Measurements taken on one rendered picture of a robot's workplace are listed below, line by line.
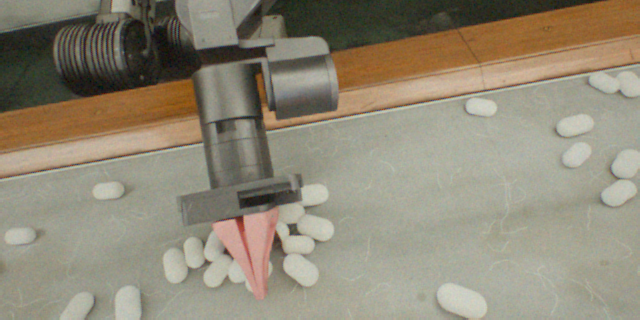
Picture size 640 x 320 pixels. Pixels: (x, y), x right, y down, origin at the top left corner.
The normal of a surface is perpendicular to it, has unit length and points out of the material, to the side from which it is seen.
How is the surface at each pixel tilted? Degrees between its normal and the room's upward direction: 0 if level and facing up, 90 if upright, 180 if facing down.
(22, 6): 88
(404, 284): 0
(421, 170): 0
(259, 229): 60
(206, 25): 42
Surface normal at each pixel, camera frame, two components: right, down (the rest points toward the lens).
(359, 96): -0.03, 0.01
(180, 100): -0.15, -0.69
